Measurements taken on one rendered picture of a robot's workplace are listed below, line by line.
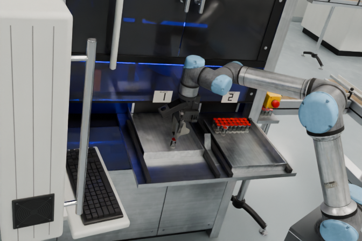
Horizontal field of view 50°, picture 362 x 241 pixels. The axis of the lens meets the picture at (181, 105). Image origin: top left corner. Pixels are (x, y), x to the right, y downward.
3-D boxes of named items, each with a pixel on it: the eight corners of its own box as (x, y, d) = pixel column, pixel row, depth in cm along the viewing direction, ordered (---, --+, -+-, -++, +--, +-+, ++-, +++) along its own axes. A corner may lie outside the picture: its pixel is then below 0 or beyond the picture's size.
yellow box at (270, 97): (259, 100, 200) (263, 89, 196) (271, 101, 202) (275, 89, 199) (266, 108, 194) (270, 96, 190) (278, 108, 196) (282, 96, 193)
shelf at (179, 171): (116, 117, 180) (116, 113, 179) (246, 115, 205) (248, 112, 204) (137, 188, 142) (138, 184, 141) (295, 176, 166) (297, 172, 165)
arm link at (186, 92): (183, 88, 145) (177, 78, 151) (181, 99, 147) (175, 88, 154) (202, 89, 148) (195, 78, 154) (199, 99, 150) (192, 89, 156)
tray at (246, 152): (202, 125, 184) (203, 119, 182) (250, 125, 193) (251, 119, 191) (230, 173, 157) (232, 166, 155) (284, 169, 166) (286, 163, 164)
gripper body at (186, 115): (196, 123, 156) (202, 98, 150) (176, 124, 153) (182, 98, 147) (190, 113, 162) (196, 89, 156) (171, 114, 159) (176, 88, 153)
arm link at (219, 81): (239, 72, 144) (214, 62, 148) (225, 80, 135) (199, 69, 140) (234, 91, 148) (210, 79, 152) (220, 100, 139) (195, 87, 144)
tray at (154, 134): (127, 113, 181) (127, 107, 179) (179, 113, 190) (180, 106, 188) (143, 159, 154) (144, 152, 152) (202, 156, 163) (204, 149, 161)
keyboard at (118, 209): (61, 153, 159) (61, 148, 158) (94, 149, 165) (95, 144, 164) (83, 226, 129) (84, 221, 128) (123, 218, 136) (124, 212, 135)
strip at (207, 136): (201, 144, 170) (203, 133, 167) (207, 143, 171) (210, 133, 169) (213, 164, 159) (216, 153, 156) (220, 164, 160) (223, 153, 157)
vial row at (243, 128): (213, 131, 181) (215, 123, 179) (246, 130, 187) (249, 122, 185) (215, 134, 179) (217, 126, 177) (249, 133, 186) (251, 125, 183)
